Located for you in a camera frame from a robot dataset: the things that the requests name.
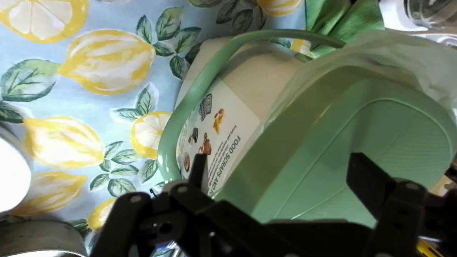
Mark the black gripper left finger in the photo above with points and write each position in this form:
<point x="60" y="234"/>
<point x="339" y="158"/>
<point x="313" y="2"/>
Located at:
<point x="199" y="174"/>

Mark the green bin liner bag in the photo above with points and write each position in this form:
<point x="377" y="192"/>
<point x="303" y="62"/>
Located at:
<point x="430" y="64"/>

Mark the lemon print tablecloth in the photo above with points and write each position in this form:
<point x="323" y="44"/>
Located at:
<point x="87" y="88"/>

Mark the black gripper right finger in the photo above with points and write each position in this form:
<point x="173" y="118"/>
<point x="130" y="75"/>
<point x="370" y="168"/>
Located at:
<point x="369" y="182"/>

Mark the white coffee maker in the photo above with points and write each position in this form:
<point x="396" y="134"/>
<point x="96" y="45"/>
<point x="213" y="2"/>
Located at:
<point x="15" y="172"/>

